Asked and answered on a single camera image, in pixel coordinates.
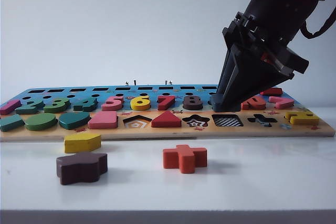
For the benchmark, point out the orange number ten piece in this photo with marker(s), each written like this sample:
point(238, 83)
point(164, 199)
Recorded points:
point(260, 106)

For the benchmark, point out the teal rounded shape block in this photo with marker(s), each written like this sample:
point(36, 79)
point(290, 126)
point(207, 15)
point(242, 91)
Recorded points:
point(74, 121)

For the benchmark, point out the wooden sea-themed puzzle board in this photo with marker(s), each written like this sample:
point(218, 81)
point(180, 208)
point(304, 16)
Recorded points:
point(236, 129)

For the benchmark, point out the brown number eight piece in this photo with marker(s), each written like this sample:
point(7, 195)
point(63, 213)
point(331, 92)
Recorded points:
point(193, 108)

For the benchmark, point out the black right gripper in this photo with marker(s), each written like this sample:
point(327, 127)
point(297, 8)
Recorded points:
point(288, 61)

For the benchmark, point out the teal number two piece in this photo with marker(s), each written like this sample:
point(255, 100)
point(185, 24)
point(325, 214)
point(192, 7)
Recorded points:
point(29, 110)

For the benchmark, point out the pink symbol piece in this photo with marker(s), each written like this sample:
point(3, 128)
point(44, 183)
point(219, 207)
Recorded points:
point(282, 103)

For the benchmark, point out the yellow number six piece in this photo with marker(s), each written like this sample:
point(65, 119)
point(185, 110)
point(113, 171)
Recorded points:
point(136, 106)

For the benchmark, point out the teal angular shape block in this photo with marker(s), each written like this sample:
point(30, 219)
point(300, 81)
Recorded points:
point(10, 124)

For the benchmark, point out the red number seven piece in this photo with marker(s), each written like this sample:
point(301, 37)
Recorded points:
point(165, 104)

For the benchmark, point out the red minus sign piece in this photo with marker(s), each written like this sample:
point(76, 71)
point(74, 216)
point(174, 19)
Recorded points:
point(273, 92)

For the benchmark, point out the orange cross block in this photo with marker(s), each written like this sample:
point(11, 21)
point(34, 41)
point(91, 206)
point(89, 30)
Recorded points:
point(183, 158)

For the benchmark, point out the green number three piece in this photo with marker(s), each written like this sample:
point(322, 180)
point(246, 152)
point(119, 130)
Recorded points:
point(56, 108)

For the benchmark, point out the pink trapezoid block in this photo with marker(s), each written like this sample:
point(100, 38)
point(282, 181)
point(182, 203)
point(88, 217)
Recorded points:
point(102, 121)

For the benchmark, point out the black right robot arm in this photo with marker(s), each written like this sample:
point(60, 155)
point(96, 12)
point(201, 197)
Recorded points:
point(283, 3)

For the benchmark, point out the yellow pentagon block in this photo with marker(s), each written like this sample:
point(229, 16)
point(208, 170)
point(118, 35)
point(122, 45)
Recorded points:
point(82, 144)

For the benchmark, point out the yellow symbol piece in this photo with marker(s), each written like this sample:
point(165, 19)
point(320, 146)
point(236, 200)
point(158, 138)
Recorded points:
point(302, 119)

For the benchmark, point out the teal-green number four piece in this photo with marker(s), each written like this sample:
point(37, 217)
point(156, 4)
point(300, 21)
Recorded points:
point(86, 106)

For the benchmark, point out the pink number five piece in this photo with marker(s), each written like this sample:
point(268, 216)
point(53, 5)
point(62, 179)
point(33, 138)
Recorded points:
point(111, 107)

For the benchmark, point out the brown star block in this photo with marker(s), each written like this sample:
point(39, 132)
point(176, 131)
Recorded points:
point(78, 169)

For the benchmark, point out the magenta number one piece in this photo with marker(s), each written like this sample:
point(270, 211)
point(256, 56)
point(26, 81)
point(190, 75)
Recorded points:
point(9, 107)

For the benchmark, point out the green oval block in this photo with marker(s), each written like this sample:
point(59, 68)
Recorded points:
point(40, 123)

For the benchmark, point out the red triangle block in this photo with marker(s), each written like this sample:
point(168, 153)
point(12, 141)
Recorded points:
point(166, 121)

